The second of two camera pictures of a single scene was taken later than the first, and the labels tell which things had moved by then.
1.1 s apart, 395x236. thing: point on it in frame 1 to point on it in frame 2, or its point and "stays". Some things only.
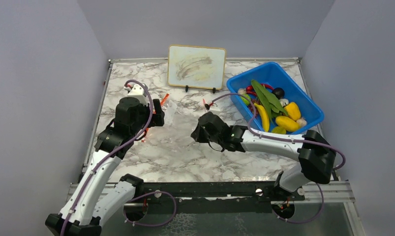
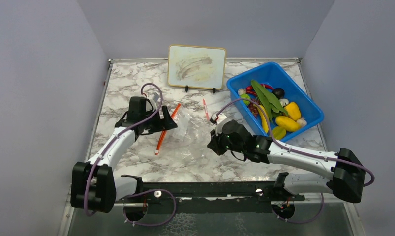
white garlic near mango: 302,122 stays
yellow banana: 264,117 stays
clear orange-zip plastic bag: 169,108 to 186,140
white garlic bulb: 242,91 stays
